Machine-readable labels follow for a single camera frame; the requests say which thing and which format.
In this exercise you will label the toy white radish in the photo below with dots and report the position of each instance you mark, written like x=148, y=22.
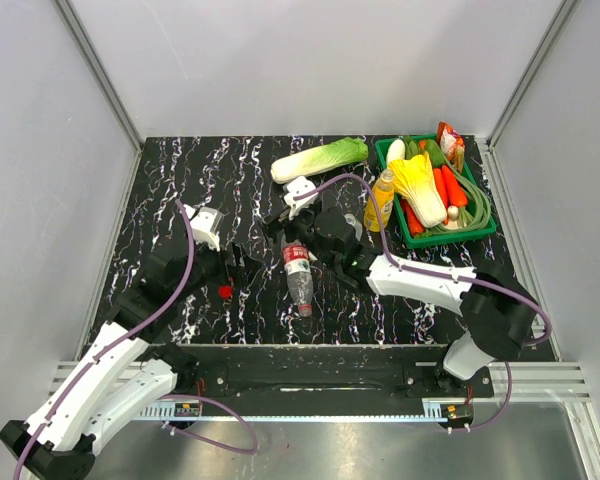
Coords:
x=396, y=151

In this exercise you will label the red-label soda bottle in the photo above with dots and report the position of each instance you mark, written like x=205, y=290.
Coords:
x=298, y=275

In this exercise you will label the red snack packet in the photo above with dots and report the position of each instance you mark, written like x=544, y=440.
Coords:
x=450, y=142

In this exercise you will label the toy orange carrot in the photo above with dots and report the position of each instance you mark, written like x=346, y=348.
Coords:
x=449, y=188

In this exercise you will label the yellow juice bottle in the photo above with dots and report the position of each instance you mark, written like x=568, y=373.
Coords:
x=379, y=206

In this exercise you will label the toy green beans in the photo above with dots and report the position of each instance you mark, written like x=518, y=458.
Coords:
x=456, y=218

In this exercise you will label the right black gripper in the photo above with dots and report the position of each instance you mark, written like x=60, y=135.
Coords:
x=278, y=225

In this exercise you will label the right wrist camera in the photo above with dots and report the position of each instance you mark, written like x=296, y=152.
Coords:
x=299, y=193

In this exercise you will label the toy napa cabbage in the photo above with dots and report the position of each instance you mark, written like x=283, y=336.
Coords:
x=319, y=159

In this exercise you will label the clear blue-cap water bottle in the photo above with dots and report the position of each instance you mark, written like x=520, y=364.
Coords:
x=356, y=224

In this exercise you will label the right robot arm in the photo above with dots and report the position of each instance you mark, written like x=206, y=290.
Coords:
x=498, y=313

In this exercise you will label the green plastic basket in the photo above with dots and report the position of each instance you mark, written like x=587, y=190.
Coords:
x=381, y=148

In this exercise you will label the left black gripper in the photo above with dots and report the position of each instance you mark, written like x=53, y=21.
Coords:
x=235, y=274

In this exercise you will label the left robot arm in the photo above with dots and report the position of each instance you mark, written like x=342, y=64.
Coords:
x=120, y=375

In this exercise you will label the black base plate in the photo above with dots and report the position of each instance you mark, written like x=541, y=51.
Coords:
x=312, y=382

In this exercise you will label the red bottle cap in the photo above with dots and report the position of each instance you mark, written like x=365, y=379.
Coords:
x=225, y=292

